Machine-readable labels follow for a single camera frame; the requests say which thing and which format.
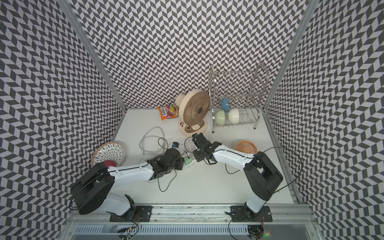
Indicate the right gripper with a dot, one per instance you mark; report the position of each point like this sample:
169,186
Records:
198,158

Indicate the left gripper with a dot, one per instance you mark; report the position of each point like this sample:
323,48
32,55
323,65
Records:
181,161

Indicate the green usb charger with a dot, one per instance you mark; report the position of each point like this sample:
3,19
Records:
188,160

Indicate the white power strip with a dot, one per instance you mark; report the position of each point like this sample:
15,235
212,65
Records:
183,163

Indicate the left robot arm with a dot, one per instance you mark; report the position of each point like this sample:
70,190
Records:
95,189

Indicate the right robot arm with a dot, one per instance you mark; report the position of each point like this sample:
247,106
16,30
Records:
263,176

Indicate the small white fan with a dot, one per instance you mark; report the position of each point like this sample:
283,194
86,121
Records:
143,159

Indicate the beige desk fan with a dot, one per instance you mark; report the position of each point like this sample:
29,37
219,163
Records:
193,108

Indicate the green bowl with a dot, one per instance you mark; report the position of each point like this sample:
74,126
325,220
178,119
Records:
220,118

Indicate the white bowl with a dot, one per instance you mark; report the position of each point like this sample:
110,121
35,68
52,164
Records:
234,116

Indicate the candy snack bag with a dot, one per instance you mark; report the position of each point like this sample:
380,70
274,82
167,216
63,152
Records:
169,112

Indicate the blue bowl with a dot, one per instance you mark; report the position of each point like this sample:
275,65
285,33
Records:
225,105

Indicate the patterned woven plate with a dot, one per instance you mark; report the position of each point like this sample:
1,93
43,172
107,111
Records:
114,151

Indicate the metal dish rack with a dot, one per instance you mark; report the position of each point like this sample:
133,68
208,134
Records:
245,91

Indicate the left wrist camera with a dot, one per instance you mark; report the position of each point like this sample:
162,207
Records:
175,145

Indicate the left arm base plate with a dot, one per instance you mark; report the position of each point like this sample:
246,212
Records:
141,213

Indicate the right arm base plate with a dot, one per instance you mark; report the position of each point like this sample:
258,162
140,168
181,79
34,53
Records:
245,214

